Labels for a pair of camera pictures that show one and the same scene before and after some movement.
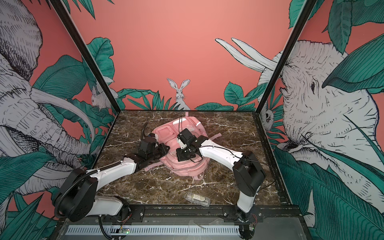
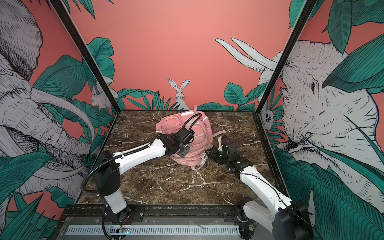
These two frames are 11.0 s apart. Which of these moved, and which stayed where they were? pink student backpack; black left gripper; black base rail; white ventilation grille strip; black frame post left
Moved: black left gripper; pink student backpack
Stayed: black base rail; white ventilation grille strip; black frame post left
